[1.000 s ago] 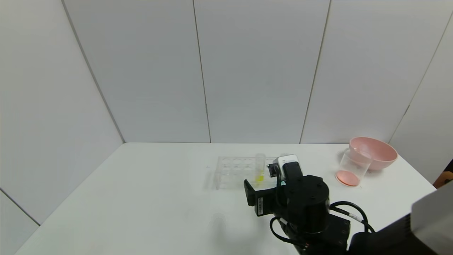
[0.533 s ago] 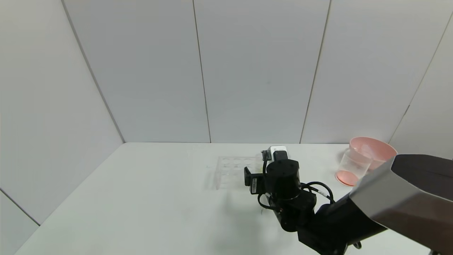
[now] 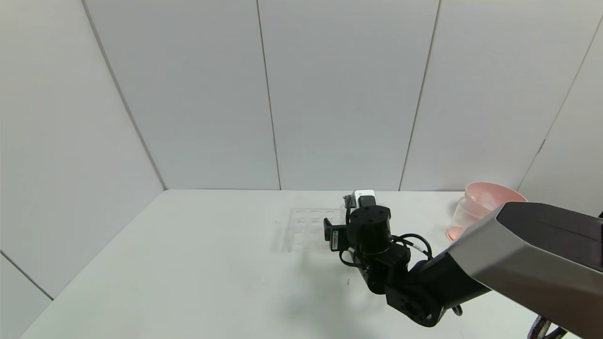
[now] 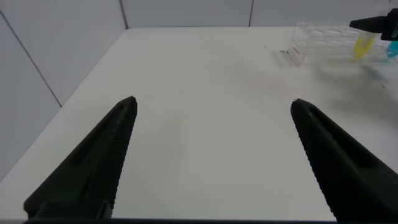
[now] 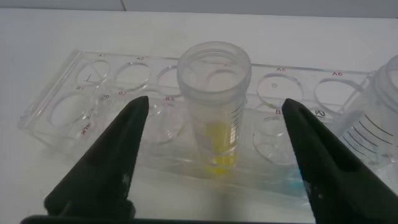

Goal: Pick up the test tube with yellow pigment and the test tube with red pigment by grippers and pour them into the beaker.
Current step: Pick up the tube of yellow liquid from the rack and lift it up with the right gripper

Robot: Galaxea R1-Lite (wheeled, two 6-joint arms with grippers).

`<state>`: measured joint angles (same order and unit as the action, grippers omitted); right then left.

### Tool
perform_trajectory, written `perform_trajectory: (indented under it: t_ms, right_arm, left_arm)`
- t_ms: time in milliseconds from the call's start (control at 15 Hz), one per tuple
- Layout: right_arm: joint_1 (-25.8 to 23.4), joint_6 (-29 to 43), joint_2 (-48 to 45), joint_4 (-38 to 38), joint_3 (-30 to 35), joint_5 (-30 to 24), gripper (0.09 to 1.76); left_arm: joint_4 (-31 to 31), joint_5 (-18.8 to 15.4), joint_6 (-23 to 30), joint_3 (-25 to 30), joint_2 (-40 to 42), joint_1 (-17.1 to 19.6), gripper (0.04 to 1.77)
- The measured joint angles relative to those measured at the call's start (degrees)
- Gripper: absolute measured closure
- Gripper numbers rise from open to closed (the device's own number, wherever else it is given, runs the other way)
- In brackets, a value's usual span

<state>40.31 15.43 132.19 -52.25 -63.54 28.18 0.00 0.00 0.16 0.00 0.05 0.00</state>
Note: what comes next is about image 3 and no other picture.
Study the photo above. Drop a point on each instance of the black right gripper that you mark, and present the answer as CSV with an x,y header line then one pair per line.
x,y
335,240

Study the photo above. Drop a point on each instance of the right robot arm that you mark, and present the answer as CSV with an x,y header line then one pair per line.
x,y
541,254

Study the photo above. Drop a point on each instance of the clear acrylic test tube rack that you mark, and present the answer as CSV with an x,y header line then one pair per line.
x,y
306,228

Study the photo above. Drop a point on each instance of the black box with white label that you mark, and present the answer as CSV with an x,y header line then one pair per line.
x,y
335,235

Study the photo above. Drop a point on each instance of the clear plastic measuring cup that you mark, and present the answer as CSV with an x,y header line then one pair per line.
x,y
466,216

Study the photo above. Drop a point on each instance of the pink plastic bowl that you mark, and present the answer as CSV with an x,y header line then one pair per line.
x,y
490,195

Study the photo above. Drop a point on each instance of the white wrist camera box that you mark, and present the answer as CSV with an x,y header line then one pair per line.
x,y
363,192

